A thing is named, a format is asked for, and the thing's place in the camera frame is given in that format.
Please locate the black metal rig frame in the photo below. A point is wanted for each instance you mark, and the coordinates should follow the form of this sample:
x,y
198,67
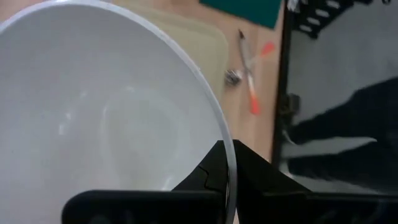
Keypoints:
x,y
281,62

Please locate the large white bowl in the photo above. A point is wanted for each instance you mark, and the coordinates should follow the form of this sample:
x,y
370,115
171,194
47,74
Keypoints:
x,y
93,109

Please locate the black slotted mounting plate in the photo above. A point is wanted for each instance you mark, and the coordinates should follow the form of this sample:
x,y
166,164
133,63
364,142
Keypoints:
x,y
311,14

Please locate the green cloth napkin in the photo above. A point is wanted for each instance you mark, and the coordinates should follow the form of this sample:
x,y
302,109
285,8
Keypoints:
x,y
248,11

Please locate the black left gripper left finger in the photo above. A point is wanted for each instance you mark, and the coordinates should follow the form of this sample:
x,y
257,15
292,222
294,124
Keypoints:
x,y
211,174

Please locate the black table-level camera box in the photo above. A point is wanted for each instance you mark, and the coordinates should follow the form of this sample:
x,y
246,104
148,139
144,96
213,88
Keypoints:
x,y
290,104

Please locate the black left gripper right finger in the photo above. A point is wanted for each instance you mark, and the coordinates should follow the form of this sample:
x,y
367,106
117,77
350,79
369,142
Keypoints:
x,y
258,180

